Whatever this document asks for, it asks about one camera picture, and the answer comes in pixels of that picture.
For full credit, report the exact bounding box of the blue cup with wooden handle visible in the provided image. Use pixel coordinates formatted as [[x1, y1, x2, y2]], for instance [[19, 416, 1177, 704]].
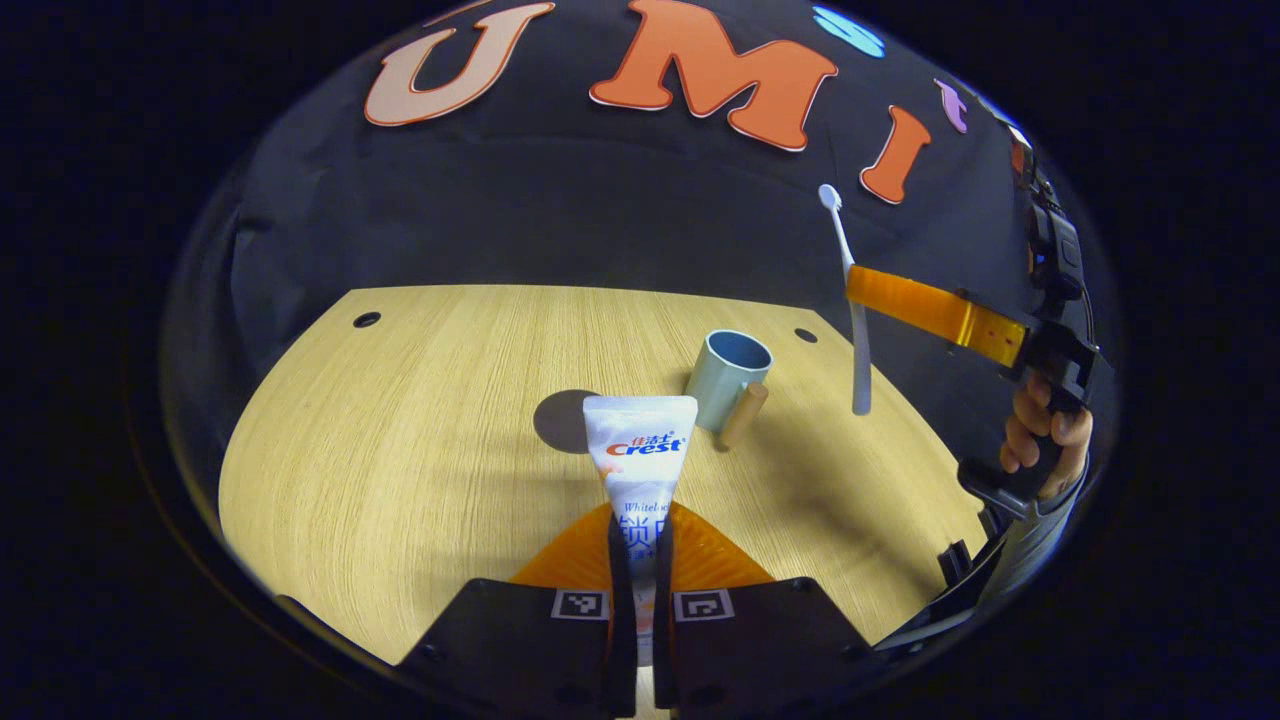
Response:
[[686, 330, 774, 449]]

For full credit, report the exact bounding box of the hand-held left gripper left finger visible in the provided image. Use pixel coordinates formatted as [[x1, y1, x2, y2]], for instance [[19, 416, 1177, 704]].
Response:
[[398, 503, 639, 720]]

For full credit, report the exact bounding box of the white toothpaste tube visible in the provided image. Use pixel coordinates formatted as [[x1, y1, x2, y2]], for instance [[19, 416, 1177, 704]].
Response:
[[583, 395, 699, 669]]

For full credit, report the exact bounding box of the black backdrop cloth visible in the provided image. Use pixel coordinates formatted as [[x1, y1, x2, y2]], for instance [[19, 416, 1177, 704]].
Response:
[[165, 0, 1111, 561]]

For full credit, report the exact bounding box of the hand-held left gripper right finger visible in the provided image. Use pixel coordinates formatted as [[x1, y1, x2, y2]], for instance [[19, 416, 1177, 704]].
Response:
[[653, 503, 873, 716]]

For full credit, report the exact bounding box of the dark round coaster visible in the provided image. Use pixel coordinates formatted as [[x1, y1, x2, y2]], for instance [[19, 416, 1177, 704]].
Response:
[[533, 389, 603, 456]]

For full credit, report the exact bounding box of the white toothbrush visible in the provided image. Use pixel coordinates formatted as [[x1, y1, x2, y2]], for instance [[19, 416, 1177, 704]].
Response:
[[818, 184, 873, 417]]

